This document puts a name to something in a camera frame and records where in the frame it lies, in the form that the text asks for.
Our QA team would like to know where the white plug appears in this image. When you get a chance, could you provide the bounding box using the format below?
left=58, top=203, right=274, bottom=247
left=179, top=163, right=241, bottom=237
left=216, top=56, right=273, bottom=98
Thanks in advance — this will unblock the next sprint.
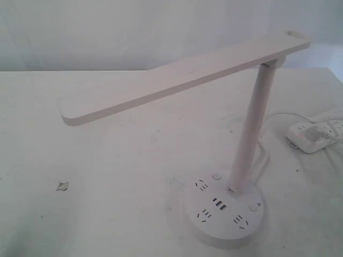
left=304, top=127, right=330, bottom=142

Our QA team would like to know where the small grey paper scrap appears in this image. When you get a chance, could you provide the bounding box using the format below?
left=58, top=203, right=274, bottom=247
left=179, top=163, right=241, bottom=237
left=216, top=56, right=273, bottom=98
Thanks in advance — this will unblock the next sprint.
left=56, top=182, right=69, bottom=192

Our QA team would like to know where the white desk lamp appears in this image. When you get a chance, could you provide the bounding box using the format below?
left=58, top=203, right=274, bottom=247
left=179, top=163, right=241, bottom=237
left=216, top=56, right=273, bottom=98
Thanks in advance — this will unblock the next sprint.
left=59, top=31, right=310, bottom=248

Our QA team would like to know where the thin white cable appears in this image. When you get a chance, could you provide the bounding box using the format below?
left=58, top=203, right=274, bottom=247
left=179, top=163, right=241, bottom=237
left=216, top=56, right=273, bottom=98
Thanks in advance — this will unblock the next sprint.
left=249, top=112, right=316, bottom=183

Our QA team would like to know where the white power strip rear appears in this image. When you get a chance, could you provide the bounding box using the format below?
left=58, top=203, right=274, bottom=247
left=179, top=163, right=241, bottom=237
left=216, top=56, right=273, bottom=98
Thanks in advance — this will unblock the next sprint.
left=313, top=108, right=343, bottom=121

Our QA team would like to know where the white power strip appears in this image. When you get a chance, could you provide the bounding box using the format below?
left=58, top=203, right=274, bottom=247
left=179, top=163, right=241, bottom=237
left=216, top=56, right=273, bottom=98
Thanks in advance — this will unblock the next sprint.
left=286, top=120, right=342, bottom=154
left=313, top=108, right=343, bottom=121

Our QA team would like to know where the white power strip front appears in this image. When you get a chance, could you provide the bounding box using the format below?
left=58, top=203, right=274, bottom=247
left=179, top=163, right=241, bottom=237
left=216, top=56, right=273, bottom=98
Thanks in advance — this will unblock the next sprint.
left=286, top=120, right=342, bottom=154

